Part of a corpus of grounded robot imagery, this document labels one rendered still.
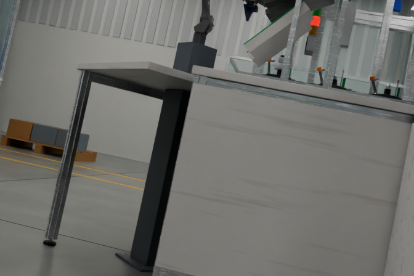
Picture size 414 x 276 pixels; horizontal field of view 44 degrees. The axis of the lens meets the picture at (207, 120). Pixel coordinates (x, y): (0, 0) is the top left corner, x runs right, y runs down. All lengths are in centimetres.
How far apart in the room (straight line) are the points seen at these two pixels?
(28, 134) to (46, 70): 406
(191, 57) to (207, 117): 71
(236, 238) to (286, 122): 41
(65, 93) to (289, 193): 1015
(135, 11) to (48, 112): 290
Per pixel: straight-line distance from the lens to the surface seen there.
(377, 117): 175
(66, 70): 1173
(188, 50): 243
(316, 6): 229
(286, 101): 173
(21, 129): 810
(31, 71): 1207
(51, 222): 253
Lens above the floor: 60
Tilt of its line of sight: 3 degrees up
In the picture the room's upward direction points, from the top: 12 degrees clockwise
